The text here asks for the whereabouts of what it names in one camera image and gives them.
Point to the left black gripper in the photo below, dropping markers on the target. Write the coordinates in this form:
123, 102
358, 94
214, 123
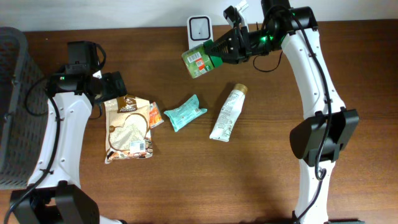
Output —
114, 83

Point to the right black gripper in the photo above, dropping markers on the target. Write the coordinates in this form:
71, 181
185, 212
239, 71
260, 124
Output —
245, 42

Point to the green lid jar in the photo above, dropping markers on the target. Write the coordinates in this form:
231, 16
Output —
198, 62

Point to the white tube gold cap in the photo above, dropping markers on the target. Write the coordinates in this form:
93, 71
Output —
229, 113

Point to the teal wipes packet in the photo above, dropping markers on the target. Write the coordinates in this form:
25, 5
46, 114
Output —
184, 114

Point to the glutinous rice bag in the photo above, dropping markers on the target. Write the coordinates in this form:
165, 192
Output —
128, 133

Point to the orange tissue packet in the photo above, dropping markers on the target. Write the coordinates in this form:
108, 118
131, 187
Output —
155, 117

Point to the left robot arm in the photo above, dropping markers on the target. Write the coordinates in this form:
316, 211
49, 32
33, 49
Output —
53, 193

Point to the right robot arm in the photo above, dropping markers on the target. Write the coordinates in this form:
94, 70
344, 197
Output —
327, 124

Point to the white barcode scanner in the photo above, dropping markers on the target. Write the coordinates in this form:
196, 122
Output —
199, 30

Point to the grey plastic mesh basket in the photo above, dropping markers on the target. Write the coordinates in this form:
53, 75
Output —
21, 133

